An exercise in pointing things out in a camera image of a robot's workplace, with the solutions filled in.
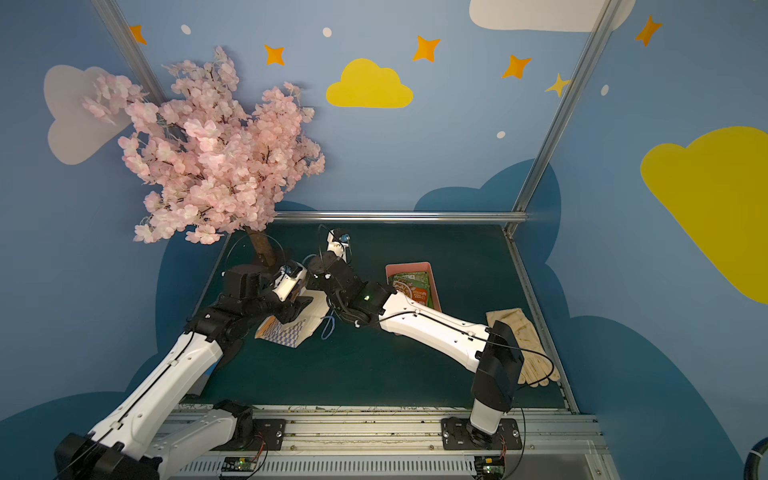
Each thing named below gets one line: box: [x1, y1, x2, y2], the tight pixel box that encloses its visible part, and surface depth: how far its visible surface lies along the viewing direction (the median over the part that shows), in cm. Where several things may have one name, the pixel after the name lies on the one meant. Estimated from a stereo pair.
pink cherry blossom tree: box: [83, 46, 325, 267], surface depth 66 cm
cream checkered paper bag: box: [254, 288, 330, 349], surface depth 78 cm
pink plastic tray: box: [385, 262, 442, 312], surface depth 103 cm
